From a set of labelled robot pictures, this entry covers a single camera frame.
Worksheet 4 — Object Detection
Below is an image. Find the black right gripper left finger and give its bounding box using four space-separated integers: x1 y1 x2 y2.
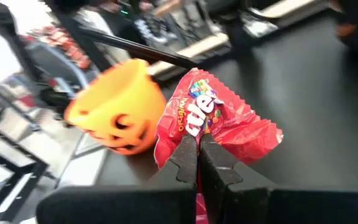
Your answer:
35 133 198 224

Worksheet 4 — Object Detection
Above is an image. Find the orange pumpkin face bucket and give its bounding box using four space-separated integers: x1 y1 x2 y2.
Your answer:
63 58 167 156

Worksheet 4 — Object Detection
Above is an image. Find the red Skittles candy pack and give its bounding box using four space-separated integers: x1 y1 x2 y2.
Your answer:
153 67 284 224

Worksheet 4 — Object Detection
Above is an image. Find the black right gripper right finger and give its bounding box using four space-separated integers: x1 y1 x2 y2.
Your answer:
199 133 358 224

